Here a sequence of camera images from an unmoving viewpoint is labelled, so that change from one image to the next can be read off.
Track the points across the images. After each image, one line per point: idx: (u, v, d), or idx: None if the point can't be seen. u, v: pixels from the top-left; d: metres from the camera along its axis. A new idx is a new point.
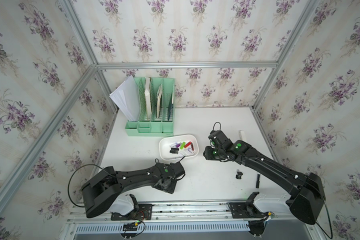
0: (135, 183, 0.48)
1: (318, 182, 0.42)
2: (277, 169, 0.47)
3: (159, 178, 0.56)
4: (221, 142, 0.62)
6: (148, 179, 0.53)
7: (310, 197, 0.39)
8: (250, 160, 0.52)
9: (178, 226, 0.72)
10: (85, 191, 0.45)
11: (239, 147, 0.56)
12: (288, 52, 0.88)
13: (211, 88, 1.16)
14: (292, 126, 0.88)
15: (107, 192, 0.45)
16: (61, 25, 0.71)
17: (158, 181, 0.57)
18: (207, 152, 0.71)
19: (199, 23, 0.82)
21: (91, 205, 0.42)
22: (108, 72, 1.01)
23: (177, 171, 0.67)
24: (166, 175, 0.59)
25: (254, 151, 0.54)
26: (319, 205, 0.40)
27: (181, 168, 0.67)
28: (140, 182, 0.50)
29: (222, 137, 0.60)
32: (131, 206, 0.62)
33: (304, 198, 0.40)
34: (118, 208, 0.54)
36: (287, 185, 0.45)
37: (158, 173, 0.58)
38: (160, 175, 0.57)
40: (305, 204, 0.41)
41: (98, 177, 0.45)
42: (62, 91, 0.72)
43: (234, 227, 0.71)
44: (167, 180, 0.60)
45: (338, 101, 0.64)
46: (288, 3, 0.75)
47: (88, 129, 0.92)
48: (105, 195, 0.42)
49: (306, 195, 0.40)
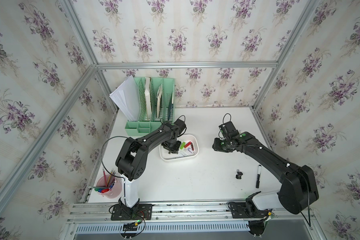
0: (156, 141, 0.57)
1: (309, 174, 0.45)
2: (272, 157, 0.50)
3: (170, 131, 0.65)
4: (229, 131, 0.68)
6: (163, 135, 0.61)
7: (296, 184, 0.41)
8: (249, 147, 0.57)
9: (178, 226, 0.72)
10: (120, 164, 0.52)
11: (243, 136, 0.61)
12: (288, 52, 0.88)
13: (211, 88, 1.16)
14: (292, 126, 0.88)
15: (138, 153, 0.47)
16: (61, 25, 0.70)
17: (171, 135, 0.66)
18: (215, 144, 0.77)
19: (199, 23, 0.82)
21: (132, 170, 0.50)
22: (108, 72, 1.01)
23: (181, 124, 0.77)
24: (176, 127, 0.69)
25: (255, 141, 0.58)
26: (306, 198, 0.42)
27: (182, 122, 0.77)
28: (159, 139, 0.59)
29: (230, 127, 0.66)
32: (137, 198, 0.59)
33: (288, 183, 0.43)
34: (131, 195, 0.59)
36: (276, 171, 0.49)
37: (168, 127, 0.67)
38: (170, 128, 0.66)
40: (289, 188, 0.43)
41: (122, 149, 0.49)
42: (62, 91, 0.72)
43: (234, 227, 0.71)
44: (177, 131, 0.69)
45: (338, 101, 0.64)
46: (288, 3, 0.75)
47: (88, 129, 0.92)
48: (138, 156, 0.50)
49: (293, 181, 0.42)
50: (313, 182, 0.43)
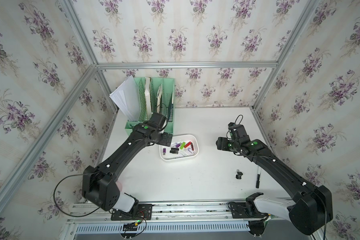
0: (124, 161, 0.47)
1: (326, 195, 0.42)
2: (286, 172, 0.47)
3: (144, 138, 0.54)
4: (239, 136, 0.64)
6: (133, 149, 0.50)
7: (313, 205, 0.39)
8: (262, 158, 0.53)
9: (179, 226, 0.71)
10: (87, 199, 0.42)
11: (255, 144, 0.57)
12: (288, 52, 0.88)
13: (211, 88, 1.16)
14: (292, 126, 0.88)
15: (101, 187, 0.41)
16: (61, 25, 0.70)
17: (145, 142, 0.55)
18: (222, 143, 0.74)
19: (199, 23, 0.82)
21: (102, 204, 0.43)
22: (108, 72, 1.01)
23: (160, 122, 0.65)
24: (149, 132, 0.56)
25: (268, 152, 0.54)
26: (320, 219, 0.40)
27: (160, 118, 0.64)
28: (128, 157, 0.48)
29: (242, 131, 0.62)
32: (133, 199, 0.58)
33: (304, 204, 0.40)
34: (122, 204, 0.56)
36: (290, 188, 0.46)
37: (138, 137, 0.54)
38: (142, 136, 0.54)
40: (304, 210, 0.41)
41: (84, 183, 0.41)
42: (62, 91, 0.72)
43: (234, 227, 0.71)
44: (155, 133, 0.58)
45: (338, 101, 0.64)
46: (288, 3, 0.75)
47: (88, 129, 0.92)
48: (103, 188, 0.41)
49: (308, 202, 0.39)
50: (330, 203, 0.40)
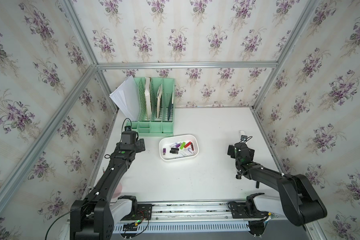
0: (112, 185, 0.47)
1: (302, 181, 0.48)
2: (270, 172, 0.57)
3: (125, 160, 0.56)
4: (241, 157, 0.73)
6: (117, 171, 0.51)
7: (290, 187, 0.45)
8: (253, 170, 0.63)
9: (178, 226, 0.72)
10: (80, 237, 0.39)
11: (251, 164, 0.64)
12: (288, 52, 0.88)
13: (211, 88, 1.16)
14: (291, 126, 0.89)
15: (97, 214, 0.39)
16: (61, 25, 0.71)
17: (126, 164, 0.56)
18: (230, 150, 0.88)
19: (199, 23, 0.82)
21: (99, 234, 0.39)
22: (108, 72, 1.01)
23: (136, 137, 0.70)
24: (127, 153, 0.60)
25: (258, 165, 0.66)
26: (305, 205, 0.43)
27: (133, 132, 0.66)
28: (115, 180, 0.49)
29: (245, 153, 0.69)
32: (129, 201, 0.65)
33: (283, 187, 0.46)
34: (120, 213, 0.55)
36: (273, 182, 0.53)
37: (118, 161, 0.56)
38: (123, 159, 0.57)
40: (285, 194, 0.46)
41: (74, 220, 0.39)
42: (62, 91, 0.72)
43: (234, 227, 0.71)
44: (133, 153, 0.62)
45: (338, 101, 0.64)
46: (288, 3, 0.75)
47: (88, 129, 0.92)
48: (98, 215, 0.39)
49: (286, 185, 0.45)
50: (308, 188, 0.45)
